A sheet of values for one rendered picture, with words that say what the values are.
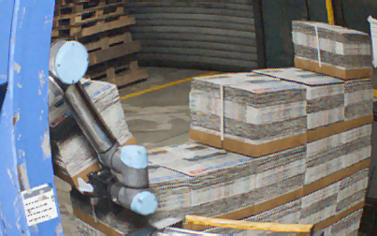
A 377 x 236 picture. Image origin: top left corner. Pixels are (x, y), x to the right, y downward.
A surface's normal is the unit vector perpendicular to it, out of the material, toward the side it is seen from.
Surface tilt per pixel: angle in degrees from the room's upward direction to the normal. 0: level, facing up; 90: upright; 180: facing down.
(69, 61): 85
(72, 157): 89
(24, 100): 90
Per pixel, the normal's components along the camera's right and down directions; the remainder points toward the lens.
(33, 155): 0.85, 0.10
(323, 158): 0.62, 0.15
